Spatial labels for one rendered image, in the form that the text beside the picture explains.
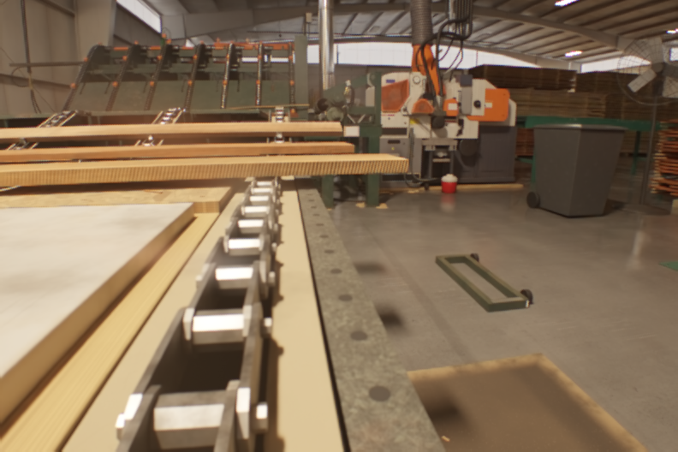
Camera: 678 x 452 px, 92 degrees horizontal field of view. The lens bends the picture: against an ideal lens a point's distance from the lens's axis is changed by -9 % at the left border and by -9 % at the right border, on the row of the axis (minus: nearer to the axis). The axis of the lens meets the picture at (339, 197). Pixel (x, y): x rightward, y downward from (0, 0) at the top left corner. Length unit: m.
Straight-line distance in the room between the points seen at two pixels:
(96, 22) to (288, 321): 12.77
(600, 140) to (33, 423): 4.30
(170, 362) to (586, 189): 4.28
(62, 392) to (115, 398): 0.04
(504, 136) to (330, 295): 6.09
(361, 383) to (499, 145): 6.11
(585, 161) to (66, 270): 4.18
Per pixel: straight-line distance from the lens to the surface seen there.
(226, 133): 1.82
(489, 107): 5.92
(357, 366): 0.21
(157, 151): 1.28
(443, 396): 1.46
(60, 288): 0.32
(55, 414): 0.23
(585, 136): 4.18
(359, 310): 0.26
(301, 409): 0.19
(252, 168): 0.69
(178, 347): 0.21
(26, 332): 0.27
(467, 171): 6.04
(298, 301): 0.28
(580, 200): 4.36
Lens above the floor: 0.95
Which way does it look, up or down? 12 degrees down
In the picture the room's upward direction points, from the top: straight up
